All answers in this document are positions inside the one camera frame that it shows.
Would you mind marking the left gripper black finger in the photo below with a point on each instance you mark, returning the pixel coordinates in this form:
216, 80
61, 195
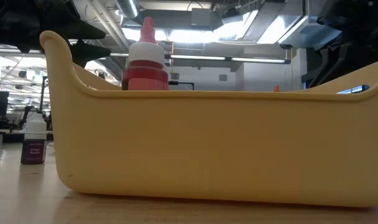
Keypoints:
89, 53
91, 33

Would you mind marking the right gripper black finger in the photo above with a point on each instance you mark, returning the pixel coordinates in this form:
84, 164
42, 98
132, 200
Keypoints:
311, 80
333, 60

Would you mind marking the large pink-capped dye bottle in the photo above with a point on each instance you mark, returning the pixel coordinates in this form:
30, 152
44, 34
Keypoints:
147, 76

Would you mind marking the small grape purple dye bottle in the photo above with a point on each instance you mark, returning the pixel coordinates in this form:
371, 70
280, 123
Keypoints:
33, 152

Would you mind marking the ceiling strip light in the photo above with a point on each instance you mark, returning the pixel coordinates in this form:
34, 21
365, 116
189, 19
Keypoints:
196, 58
257, 59

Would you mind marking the grey ceiling box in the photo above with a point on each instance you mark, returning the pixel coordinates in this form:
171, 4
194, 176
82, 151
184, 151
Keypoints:
201, 17

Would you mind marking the yellow plastic bin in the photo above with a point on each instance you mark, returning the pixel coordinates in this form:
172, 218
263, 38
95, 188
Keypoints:
207, 149

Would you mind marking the silver round ceiling duct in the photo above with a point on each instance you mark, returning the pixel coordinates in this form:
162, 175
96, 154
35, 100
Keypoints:
128, 7

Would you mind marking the large silver ventilation duct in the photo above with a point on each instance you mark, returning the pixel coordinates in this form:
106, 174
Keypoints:
279, 25

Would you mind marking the black aluminium table frame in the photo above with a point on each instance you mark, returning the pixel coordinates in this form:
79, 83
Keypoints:
181, 82

